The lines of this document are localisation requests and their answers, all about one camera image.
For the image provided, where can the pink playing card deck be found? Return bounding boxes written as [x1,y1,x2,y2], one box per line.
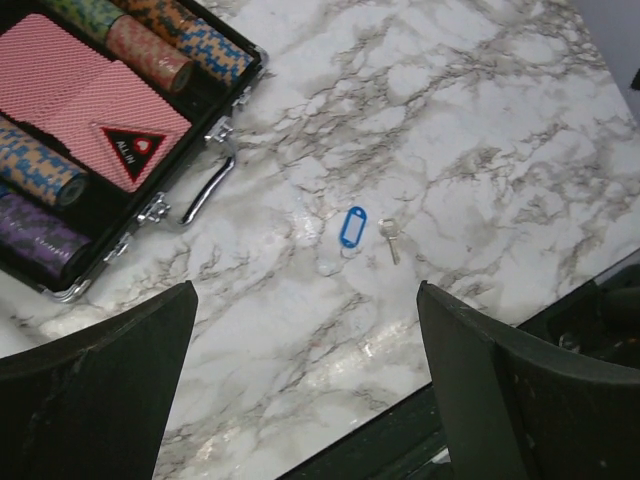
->
[1,13,191,192]

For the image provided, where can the blue key tag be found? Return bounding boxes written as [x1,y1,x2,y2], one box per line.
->
[339,206,367,249]

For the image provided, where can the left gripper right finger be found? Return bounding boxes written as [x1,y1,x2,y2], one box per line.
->
[417,282,639,479]

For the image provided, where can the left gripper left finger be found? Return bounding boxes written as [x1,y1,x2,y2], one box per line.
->
[1,282,198,479]

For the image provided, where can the black poker chip case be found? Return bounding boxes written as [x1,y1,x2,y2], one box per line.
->
[1,1,268,302]

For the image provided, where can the silver key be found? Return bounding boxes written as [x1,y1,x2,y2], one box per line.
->
[378,218,400,265]

